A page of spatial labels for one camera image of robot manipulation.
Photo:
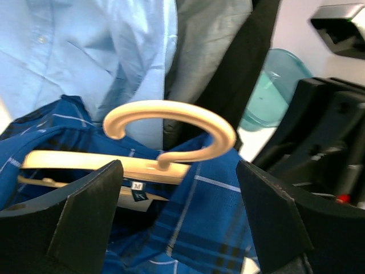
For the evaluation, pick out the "black shirt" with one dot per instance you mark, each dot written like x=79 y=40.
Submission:
x=231 y=86

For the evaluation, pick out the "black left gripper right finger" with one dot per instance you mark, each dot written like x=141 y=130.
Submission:
x=295 y=231

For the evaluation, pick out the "light blue shirt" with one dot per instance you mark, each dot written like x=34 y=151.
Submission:
x=107 y=52

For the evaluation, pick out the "blue plaid shirt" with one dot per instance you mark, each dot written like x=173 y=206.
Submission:
x=198 y=226

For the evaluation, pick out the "grey shirt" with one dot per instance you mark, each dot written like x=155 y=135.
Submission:
x=205 y=30

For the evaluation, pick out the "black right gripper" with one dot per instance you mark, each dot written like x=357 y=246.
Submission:
x=319 y=144

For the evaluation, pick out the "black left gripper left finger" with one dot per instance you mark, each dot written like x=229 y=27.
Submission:
x=65 y=230

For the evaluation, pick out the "teal transparent plastic tray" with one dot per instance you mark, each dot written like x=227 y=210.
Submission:
x=274 y=90

